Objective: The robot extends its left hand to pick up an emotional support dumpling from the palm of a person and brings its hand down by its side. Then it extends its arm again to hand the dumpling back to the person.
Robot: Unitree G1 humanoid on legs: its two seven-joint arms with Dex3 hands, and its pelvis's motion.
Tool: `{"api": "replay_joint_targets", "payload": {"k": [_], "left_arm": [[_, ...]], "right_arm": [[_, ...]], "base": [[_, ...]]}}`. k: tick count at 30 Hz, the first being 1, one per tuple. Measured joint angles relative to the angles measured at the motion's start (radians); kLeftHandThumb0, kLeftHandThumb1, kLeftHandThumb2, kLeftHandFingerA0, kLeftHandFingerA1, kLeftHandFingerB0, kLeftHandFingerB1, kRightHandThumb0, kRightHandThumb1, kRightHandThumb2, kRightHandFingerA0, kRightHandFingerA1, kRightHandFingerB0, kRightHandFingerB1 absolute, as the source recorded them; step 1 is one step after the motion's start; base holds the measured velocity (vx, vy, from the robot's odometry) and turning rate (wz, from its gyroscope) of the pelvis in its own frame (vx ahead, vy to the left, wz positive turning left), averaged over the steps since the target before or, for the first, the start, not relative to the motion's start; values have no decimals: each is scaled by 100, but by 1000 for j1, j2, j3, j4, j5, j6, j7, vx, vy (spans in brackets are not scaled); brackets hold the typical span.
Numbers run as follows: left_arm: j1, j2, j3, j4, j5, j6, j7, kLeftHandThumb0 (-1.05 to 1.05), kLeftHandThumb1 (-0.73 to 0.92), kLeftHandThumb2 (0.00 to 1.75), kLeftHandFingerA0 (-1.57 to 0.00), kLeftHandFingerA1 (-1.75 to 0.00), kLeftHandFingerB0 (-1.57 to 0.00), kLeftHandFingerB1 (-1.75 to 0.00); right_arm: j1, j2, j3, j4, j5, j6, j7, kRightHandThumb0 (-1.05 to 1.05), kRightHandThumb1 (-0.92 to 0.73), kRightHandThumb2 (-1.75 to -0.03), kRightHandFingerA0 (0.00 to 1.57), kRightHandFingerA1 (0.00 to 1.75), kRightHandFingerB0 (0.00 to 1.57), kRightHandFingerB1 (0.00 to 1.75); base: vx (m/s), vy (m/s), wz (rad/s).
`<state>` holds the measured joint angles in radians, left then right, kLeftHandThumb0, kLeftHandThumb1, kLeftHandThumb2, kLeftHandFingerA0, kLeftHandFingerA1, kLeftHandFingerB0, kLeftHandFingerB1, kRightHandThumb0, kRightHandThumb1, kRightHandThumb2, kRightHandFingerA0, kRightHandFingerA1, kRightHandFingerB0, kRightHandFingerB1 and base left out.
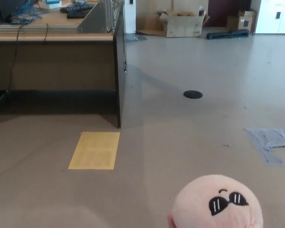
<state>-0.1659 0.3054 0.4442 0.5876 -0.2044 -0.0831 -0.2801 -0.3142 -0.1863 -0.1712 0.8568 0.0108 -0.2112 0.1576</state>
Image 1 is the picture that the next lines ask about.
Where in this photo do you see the person's bare hand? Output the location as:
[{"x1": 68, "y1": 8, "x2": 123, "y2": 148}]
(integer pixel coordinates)
[{"x1": 167, "y1": 213, "x2": 178, "y2": 228}]

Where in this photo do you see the pink plush dumpling with sunglasses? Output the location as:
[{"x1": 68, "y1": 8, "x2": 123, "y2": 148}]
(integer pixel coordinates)
[{"x1": 169, "y1": 175, "x2": 264, "y2": 228}]

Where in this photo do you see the yellow paper sheet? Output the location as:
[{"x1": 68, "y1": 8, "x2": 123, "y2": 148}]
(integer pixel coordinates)
[{"x1": 68, "y1": 132, "x2": 121, "y2": 170}]

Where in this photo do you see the grey tape patch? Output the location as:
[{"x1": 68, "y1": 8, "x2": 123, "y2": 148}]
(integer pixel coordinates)
[{"x1": 243, "y1": 128, "x2": 285, "y2": 166}]

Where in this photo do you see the black round floor cover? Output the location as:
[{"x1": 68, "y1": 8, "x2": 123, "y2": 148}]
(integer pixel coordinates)
[{"x1": 183, "y1": 90, "x2": 203, "y2": 99}]

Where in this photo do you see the clear plastic bag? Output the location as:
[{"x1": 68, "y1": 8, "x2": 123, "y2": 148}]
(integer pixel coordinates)
[{"x1": 127, "y1": 33, "x2": 148, "y2": 41}]

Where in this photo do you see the flat cardboard sheet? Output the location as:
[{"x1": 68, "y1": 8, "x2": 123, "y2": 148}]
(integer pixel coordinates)
[{"x1": 136, "y1": 28, "x2": 168, "y2": 36}]

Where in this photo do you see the black long bag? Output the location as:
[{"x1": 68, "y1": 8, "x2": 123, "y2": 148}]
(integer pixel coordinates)
[{"x1": 206, "y1": 29, "x2": 249, "y2": 40}]

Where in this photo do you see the large open cardboard box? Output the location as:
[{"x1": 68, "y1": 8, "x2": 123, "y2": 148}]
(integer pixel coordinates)
[{"x1": 158, "y1": 6, "x2": 211, "y2": 38}]

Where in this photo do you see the plain brown cardboard box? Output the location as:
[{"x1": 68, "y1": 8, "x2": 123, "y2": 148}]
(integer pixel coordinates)
[{"x1": 227, "y1": 15, "x2": 240, "y2": 31}]

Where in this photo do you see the cardboard box with white label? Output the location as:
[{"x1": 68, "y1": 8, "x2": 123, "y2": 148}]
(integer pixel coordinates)
[{"x1": 237, "y1": 9, "x2": 257, "y2": 33}]

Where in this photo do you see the black keyboard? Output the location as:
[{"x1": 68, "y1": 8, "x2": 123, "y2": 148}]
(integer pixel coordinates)
[
  {"x1": 66, "y1": 10, "x2": 91, "y2": 19},
  {"x1": 59, "y1": 5, "x2": 95, "y2": 13}
]

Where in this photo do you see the white cabinet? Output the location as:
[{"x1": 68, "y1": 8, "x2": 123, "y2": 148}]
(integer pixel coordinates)
[{"x1": 254, "y1": 0, "x2": 285, "y2": 34}]

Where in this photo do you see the blue and white box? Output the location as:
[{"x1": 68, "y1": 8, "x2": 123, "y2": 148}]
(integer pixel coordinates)
[{"x1": 45, "y1": 0, "x2": 62, "y2": 9}]

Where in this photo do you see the black monitor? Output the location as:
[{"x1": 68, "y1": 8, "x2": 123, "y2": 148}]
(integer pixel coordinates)
[{"x1": 0, "y1": 0, "x2": 31, "y2": 22}]

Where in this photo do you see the thin black cable with plug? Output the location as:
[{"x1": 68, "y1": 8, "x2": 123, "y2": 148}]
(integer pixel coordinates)
[{"x1": 122, "y1": 30, "x2": 128, "y2": 73}]

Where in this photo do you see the wooden desk with dark frame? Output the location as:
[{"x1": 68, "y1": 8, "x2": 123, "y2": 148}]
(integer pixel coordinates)
[{"x1": 0, "y1": 0, "x2": 127, "y2": 128}]

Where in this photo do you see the triangular grey metal bracket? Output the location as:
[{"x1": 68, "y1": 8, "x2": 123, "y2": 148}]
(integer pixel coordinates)
[{"x1": 76, "y1": 0, "x2": 124, "y2": 34}]

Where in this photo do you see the long black hanging cable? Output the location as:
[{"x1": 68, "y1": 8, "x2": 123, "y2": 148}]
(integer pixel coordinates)
[{"x1": 0, "y1": 23, "x2": 26, "y2": 141}]

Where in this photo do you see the aluminium profile rail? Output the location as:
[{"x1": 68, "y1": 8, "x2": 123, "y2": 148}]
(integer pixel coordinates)
[{"x1": 0, "y1": 23, "x2": 86, "y2": 34}]

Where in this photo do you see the blue cable bundle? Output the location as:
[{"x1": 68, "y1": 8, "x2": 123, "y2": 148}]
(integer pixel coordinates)
[{"x1": 10, "y1": 0, "x2": 43, "y2": 24}]

